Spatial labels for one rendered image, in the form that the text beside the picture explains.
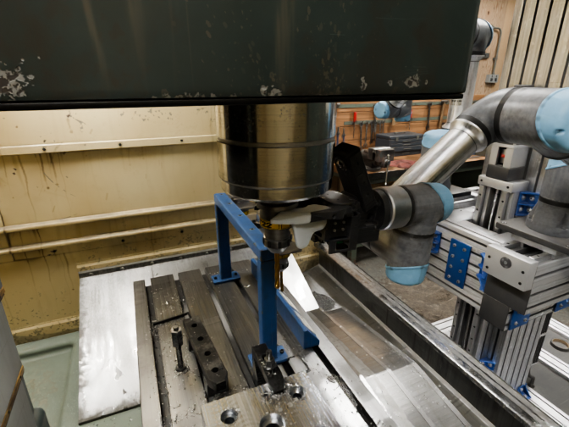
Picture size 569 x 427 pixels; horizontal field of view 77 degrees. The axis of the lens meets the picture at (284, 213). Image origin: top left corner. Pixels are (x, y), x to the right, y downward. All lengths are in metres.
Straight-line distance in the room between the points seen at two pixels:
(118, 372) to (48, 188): 0.69
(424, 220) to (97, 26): 0.55
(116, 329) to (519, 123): 1.36
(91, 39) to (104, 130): 1.14
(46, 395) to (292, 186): 1.31
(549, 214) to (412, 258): 0.67
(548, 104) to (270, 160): 0.58
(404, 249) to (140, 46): 0.53
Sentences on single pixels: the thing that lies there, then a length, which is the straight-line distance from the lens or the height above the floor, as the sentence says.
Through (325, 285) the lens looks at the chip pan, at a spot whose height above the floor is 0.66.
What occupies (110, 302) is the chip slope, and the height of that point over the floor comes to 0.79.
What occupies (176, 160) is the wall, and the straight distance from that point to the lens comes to 1.50.
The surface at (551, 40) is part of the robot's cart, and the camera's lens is 1.53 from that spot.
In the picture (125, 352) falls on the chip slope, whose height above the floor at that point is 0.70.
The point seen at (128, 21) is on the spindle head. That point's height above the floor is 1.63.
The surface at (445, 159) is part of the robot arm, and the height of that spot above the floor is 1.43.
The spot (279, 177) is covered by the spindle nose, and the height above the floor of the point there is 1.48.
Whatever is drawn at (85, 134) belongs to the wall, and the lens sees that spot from 1.47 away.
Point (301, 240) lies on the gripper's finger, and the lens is 0.52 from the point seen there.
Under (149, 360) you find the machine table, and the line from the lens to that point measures 1.07.
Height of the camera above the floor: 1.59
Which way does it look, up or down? 21 degrees down
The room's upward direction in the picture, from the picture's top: straight up
